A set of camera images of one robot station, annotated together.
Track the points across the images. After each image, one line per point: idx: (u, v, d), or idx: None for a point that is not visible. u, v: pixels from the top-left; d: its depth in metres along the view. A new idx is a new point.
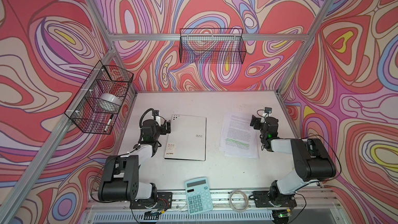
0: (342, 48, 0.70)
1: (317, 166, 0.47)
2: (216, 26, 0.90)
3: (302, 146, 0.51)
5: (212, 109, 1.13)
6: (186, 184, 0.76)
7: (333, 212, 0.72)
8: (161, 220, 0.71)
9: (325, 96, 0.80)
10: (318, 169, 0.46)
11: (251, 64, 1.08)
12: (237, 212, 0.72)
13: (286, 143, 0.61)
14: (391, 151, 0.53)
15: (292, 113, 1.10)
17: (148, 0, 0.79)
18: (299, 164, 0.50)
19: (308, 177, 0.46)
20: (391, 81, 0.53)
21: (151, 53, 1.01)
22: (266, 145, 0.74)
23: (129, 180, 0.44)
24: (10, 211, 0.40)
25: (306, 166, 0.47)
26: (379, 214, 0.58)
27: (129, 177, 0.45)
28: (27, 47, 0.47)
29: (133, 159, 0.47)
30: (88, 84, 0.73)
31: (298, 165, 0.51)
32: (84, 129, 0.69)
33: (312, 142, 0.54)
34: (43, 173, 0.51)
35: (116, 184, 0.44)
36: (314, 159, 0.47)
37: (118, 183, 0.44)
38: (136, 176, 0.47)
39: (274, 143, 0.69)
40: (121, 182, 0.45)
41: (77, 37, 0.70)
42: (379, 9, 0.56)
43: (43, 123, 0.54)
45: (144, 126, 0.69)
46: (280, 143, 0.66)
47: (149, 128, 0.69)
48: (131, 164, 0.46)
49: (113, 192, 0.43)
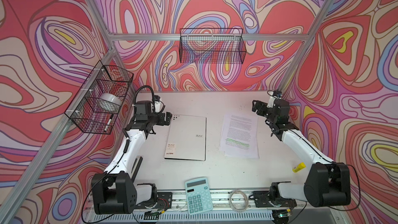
0: (342, 48, 0.70)
1: (332, 200, 0.42)
2: (216, 26, 0.90)
3: (324, 178, 0.42)
5: (212, 109, 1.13)
6: (186, 184, 0.76)
7: (333, 212, 0.72)
8: (161, 220, 0.71)
9: (325, 96, 0.80)
10: (332, 203, 0.42)
11: (251, 64, 1.08)
12: (237, 212, 0.72)
13: (303, 150, 0.51)
14: (391, 151, 0.53)
15: (292, 113, 1.10)
17: (148, 0, 0.79)
18: (312, 191, 0.45)
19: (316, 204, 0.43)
20: (391, 81, 0.53)
21: (151, 53, 1.01)
22: (276, 131, 0.63)
23: (123, 202, 0.41)
24: (10, 211, 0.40)
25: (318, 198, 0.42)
26: (379, 214, 0.58)
27: (123, 199, 0.41)
28: (27, 47, 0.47)
29: (123, 183, 0.40)
30: (88, 84, 0.73)
31: (309, 189, 0.46)
32: (84, 129, 0.69)
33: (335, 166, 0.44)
34: (43, 173, 0.51)
35: (111, 205, 0.42)
36: (331, 193, 0.43)
37: (113, 203, 0.42)
38: (130, 192, 0.43)
39: (288, 136, 0.59)
40: (116, 202, 0.42)
41: (77, 37, 0.70)
42: (379, 8, 0.56)
43: (43, 123, 0.54)
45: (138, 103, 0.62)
46: (295, 143, 0.55)
47: (144, 105, 0.62)
48: (122, 187, 0.40)
49: (111, 211, 0.42)
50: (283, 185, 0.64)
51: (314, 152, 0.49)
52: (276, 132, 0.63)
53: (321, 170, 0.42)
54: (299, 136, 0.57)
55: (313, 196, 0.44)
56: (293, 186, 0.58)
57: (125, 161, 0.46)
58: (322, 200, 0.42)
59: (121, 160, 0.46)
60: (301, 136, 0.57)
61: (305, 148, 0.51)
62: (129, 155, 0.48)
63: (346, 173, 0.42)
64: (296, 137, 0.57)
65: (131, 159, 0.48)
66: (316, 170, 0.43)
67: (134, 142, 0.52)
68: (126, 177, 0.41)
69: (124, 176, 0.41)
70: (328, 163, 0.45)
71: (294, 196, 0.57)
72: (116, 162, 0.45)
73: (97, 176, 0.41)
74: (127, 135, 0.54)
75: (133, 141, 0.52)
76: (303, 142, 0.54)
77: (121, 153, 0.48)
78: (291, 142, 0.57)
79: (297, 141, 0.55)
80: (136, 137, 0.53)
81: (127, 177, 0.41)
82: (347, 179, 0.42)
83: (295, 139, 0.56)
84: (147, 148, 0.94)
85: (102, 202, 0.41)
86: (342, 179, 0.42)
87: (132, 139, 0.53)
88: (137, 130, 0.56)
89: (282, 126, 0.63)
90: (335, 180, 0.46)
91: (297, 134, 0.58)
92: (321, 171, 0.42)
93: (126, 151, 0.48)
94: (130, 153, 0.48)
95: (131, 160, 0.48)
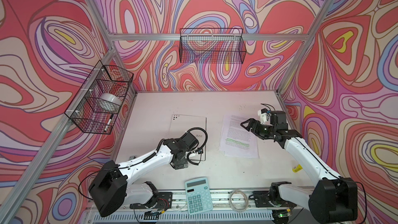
0: (342, 48, 0.70)
1: (338, 216, 0.41)
2: (216, 26, 0.90)
3: (332, 195, 0.40)
5: (212, 109, 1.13)
6: (186, 184, 0.76)
7: None
8: (161, 220, 0.71)
9: (325, 96, 0.80)
10: (338, 219, 0.41)
11: (251, 64, 1.08)
12: (237, 212, 0.72)
13: (307, 160, 0.49)
14: (391, 151, 0.53)
15: (292, 113, 1.10)
17: (148, 0, 0.79)
18: (317, 206, 0.43)
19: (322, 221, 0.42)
20: (391, 81, 0.53)
21: (151, 53, 1.01)
22: (279, 138, 0.61)
23: (103, 203, 0.42)
24: (10, 211, 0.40)
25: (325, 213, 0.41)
26: (379, 214, 0.58)
27: (105, 199, 0.41)
28: (27, 47, 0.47)
29: (117, 187, 0.40)
30: (88, 84, 0.73)
31: (314, 204, 0.44)
32: (84, 129, 0.69)
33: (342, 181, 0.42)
34: (43, 173, 0.51)
35: (98, 195, 0.43)
36: (338, 210, 0.41)
37: (99, 195, 0.43)
38: (117, 198, 0.42)
39: (291, 145, 0.56)
40: (100, 197, 0.43)
41: (77, 37, 0.69)
42: (379, 8, 0.56)
43: (43, 122, 0.54)
45: (190, 134, 0.66)
46: (299, 154, 0.53)
47: (193, 139, 0.66)
48: (113, 189, 0.41)
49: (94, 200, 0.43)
50: (282, 185, 0.66)
51: (320, 166, 0.47)
52: (280, 140, 0.61)
53: (329, 185, 0.41)
54: (304, 146, 0.54)
55: (319, 212, 0.43)
56: (293, 190, 0.59)
57: (136, 169, 0.46)
58: (329, 216, 0.40)
59: (134, 166, 0.47)
60: (305, 146, 0.54)
61: (310, 160, 0.49)
62: (143, 167, 0.48)
63: (354, 190, 0.40)
64: (300, 146, 0.54)
65: (141, 172, 0.48)
66: (324, 185, 0.41)
67: (156, 159, 0.52)
68: (123, 184, 0.41)
69: (123, 181, 0.42)
70: (335, 177, 0.43)
71: (294, 199, 0.57)
72: (130, 164, 0.47)
73: (112, 163, 0.45)
74: (158, 150, 0.55)
75: (157, 157, 0.52)
76: (308, 153, 0.51)
77: (140, 160, 0.49)
78: (294, 152, 0.55)
79: (301, 152, 0.52)
80: (161, 156, 0.53)
81: (125, 184, 0.41)
82: (355, 196, 0.40)
83: (299, 149, 0.53)
84: (147, 148, 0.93)
85: (95, 187, 0.44)
86: (350, 195, 0.40)
87: (157, 156, 0.53)
88: (169, 151, 0.56)
89: (284, 132, 0.61)
90: (342, 194, 0.44)
91: (301, 142, 0.56)
92: (328, 187, 0.40)
93: (144, 161, 0.49)
94: (145, 166, 0.48)
95: (140, 174, 0.48)
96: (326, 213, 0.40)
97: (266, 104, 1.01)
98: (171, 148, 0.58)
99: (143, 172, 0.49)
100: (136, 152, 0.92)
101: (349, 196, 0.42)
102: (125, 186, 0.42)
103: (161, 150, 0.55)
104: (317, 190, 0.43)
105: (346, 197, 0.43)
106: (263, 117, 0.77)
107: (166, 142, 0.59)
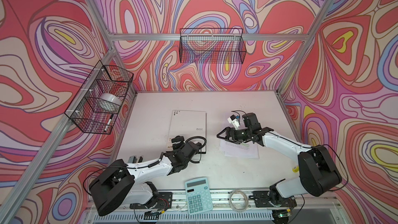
0: (342, 48, 0.70)
1: (328, 184, 0.44)
2: (216, 26, 0.90)
3: (312, 164, 0.45)
5: (212, 109, 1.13)
6: (186, 184, 0.76)
7: (333, 212, 0.72)
8: (161, 220, 0.71)
9: (325, 96, 0.80)
10: (330, 186, 0.44)
11: (252, 64, 1.08)
12: (237, 212, 0.72)
13: (285, 146, 0.54)
14: (391, 151, 0.53)
15: (292, 113, 1.10)
17: (148, 0, 0.79)
18: (309, 182, 0.46)
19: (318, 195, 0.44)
20: (391, 81, 0.53)
21: (151, 53, 1.01)
22: (256, 138, 0.67)
23: (104, 200, 0.42)
24: (10, 211, 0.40)
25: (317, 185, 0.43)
26: (379, 214, 0.58)
27: (109, 196, 0.42)
28: (28, 47, 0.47)
29: (124, 185, 0.42)
30: (88, 84, 0.73)
31: (306, 180, 0.47)
32: (84, 129, 0.69)
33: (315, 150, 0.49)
34: (43, 173, 0.51)
35: (100, 192, 0.43)
36: (326, 177, 0.45)
37: (101, 193, 0.43)
38: (119, 197, 0.43)
39: (268, 139, 0.62)
40: (102, 194, 0.43)
41: (77, 37, 0.70)
42: (379, 8, 0.56)
43: (43, 123, 0.54)
45: (188, 145, 0.67)
46: (275, 142, 0.59)
47: (190, 150, 0.67)
48: (120, 186, 0.43)
49: (95, 197, 0.43)
50: (279, 183, 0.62)
51: (295, 144, 0.53)
52: (258, 140, 0.67)
53: (308, 157, 0.46)
54: (278, 136, 0.61)
55: (313, 186, 0.45)
56: (289, 181, 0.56)
57: (141, 172, 0.49)
58: (322, 187, 0.44)
59: (141, 168, 0.49)
60: (278, 135, 0.62)
61: (285, 144, 0.55)
62: (147, 172, 0.50)
63: (326, 153, 0.46)
64: (274, 137, 0.61)
65: (143, 179, 0.50)
66: (303, 157, 0.46)
67: (159, 168, 0.55)
68: (130, 183, 0.43)
69: (129, 178, 0.44)
70: (310, 149, 0.49)
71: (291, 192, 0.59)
72: (138, 166, 0.50)
73: (122, 161, 0.47)
74: (161, 159, 0.59)
75: (159, 166, 0.55)
76: (282, 139, 0.58)
77: (145, 164, 0.52)
78: (272, 144, 0.61)
79: (276, 140, 0.58)
80: (163, 165, 0.57)
81: (131, 184, 0.43)
82: (329, 157, 0.46)
83: (274, 139, 0.60)
84: (147, 148, 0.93)
85: (97, 185, 0.45)
86: (325, 158, 0.46)
87: (159, 165, 0.56)
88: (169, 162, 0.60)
89: (259, 131, 0.67)
90: (322, 163, 0.49)
91: (274, 134, 0.63)
92: (308, 158, 0.45)
93: (150, 166, 0.52)
94: (150, 171, 0.51)
95: (144, 178, 0.51)
96: (318, 185, 0.43)
97: (237, 111, 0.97)
98: (172, 159, 0.62)
99: (145, 177, 0.51)
100: (136, 152, 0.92)
101: (326, 159, 0.46)
102: (132, 184, 0.43)
103: (162, 160, 0.59)
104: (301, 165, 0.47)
105: (324, 161, 0.48)
106: (233, 123, 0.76)
107: (167, 154, 0.63)
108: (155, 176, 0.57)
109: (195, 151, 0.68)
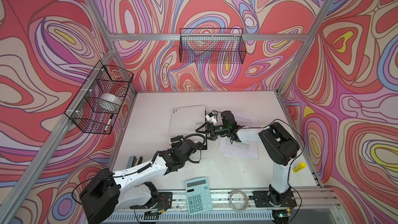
0: (342, 48, 0.70)
1: (289, 151, 0.52)
2: (216, 26, 0.90)
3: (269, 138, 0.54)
5: (212, 108, 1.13)
6: (186, 184, 0.76)
7: (333, 212, 0.72)
8: (161, 220, 0.71)
9: (325, 95, 0.80)
10: (289, 152, 0.52)
11: (251, 64, 1.08)
12: (237, 212, 0.72)
13: (252, 132, 0.64)
14: (391, 151, 0.53)
15: (292, 112, 1.10)
17: (147, 0, 0.78)
18: (275, 154, 0.53)
19: (284, 163, 0.51)
20: (391, 81, 0.53)
21: (151, 53, 1.01)
22: (232, 137, 0.76)
23: (93, 211, 0.42)
24: (10, 211, 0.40)
25: (281, 156, 0.51)
26: (379, 214, 0.58)
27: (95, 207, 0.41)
28: (27, 48, 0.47)
29: (109, 196, 0.41)
30: (88, 84, 0.73)
31: (272, 153, 0.54)
32: (84, 129, 0.69)
33: (273, 127, 0.59)
34: (43, 174, 0.50)
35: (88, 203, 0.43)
36: (284, 146, 0.53)
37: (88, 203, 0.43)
38: (108, 207, 0.42)
39: (241, 134, 0.72)
40: (91, 204, 0.43)
41: (77, 37, 0.69)
42: (379, 8, 0.56)
43: (43, 122, 0.54)
45: (185, 143, 0.64)
46: (245, 134, 0.69)
47: (188, 148, 0.64)
48: (105, 198, 0.41)
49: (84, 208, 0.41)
50: (273, 183, 0.66)
51: (258, 128, 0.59)
52: (235, 138, 0.76)
53: (265, 132, 0.56)
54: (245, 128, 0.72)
55: (277, 156, 0.53)
56: (275, 171, 0.62)
57: (129, 179, 0.47)
58: (284, 156, 0.51)
59: (129, 176, 0.47)
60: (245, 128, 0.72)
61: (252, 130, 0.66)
62: (137, 178, 0.48)
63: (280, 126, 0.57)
64: (242, 129, 0.73)
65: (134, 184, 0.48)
66: (262, 133, 0.56)
67: (150, 171, 0.52)
68: (115, 194, 0.41)
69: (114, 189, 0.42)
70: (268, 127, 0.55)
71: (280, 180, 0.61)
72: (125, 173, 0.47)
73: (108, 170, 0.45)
74: (153, 161, 0.55)
75: (151, 168, 0.53)
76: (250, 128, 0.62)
77: (134, 170, 0.49)
78: (244, 136, 0.70)
79: (245, 130, 0.70)
80: (156, 168, 0.54)
81: (117, 194, 0.41)
82: (283, 129, 0.56)
83: (243, 131, 0.70)
84: (146, 148, 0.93)
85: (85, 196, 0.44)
86: (280, 130, 0.56)
87: (152, 167, 0.53)
88: (164, 162, 0.57)
89: (235, 130, 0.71)
90: (280, 136, 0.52)
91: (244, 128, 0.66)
92: (265, 132, 0.56)
93: (139, 171, 0.50)
94: (139, 177, 0.49)
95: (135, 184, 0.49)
96: (282, 155, 0.51)
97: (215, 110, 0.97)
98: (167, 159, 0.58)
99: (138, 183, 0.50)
100: (136, 152, 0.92)
101: (282, 132, 0.56)
102: (117, 193, 0.41)
103: (156, 162, 0.56)
104: (263, 140, 0.56)
105: (281, 134, 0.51)
106: (212, 119, 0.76)
107: (162, 154, 0.60)
108: (149, 179, 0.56)
109: (192, 149, 0.65)
